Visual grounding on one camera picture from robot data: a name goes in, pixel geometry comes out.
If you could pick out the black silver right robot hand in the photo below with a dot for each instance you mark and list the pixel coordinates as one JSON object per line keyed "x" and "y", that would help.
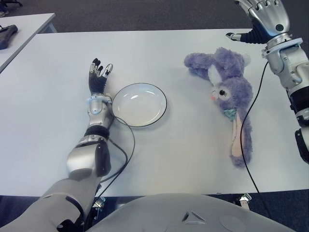
{"x": 268, "y": 17}

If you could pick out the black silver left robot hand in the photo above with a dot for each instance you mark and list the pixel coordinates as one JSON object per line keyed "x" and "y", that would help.
{"x": 97, "y": 82}

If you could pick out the purple plush bunny doll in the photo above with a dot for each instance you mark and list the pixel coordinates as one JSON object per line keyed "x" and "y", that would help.
{"x": 231, "y": 89}

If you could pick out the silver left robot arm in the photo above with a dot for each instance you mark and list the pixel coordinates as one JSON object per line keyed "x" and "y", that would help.
{"x": 84, "y": 157}

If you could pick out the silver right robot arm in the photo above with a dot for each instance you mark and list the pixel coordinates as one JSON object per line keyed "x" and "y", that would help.
{"x": 287, "y": 67}

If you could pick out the white plate with black rim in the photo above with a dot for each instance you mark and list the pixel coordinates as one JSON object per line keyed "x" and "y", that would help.
{"x": 140, "y": 105}

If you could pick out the white side table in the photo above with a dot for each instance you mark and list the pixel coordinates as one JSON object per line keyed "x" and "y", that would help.
{"x": 29, "y": 26}

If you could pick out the black handheld device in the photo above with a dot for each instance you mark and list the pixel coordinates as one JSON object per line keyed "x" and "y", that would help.
{"x": 6, "y": 36}

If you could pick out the black office chair base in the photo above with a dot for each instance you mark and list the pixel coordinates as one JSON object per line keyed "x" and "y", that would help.
{"x": 12, "y": 3}

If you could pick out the metal table clamp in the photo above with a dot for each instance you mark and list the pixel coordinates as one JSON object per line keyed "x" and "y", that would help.
{"x": 99, "y": 203}
{"x": 245, "y": 200}

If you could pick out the grey robot torso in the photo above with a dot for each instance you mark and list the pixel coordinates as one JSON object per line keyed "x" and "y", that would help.
{"x": 169, "y": 217}

